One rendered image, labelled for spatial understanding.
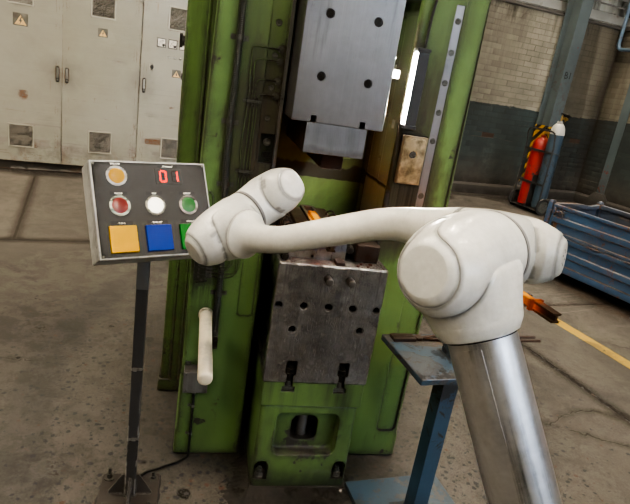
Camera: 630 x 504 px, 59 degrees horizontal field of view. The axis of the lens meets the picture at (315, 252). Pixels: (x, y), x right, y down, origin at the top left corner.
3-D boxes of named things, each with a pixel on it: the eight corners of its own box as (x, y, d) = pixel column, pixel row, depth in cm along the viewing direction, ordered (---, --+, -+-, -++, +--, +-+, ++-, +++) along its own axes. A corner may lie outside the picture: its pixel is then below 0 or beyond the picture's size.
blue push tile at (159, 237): (174, 249, 160) (171, 223, 161) (149, 251, 155) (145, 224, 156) (172, 250, 161) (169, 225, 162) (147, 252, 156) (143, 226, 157)
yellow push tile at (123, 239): (140, 251, 154) (136, 224, 154) (112, 253, 150) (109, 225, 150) (138, 252, 155) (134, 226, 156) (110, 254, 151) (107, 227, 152)
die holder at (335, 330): (366, 385, 204) (389, 271, 190) (262, 381, 196) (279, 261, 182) (334, 318, 256) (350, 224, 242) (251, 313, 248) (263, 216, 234)
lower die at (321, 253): (344, 261, 193) (348, 238, 190) (287, 256, 189) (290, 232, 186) (321, 226, 232) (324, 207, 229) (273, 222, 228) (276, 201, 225)
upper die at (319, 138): (362, 159, 182) (367, 130, 179) (302, 151, 178) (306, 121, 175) (335, 141, 221) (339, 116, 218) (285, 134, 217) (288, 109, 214)
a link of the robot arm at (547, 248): (479, 196, 101) (443, 202, 91) (585, 214, 90) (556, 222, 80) (469, 266, 104) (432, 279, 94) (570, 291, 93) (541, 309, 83)
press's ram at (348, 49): (407, 135, 182) (433, 3, 170) (290, 119, 174) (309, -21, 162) (372, 121, 221) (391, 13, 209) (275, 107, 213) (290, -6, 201)
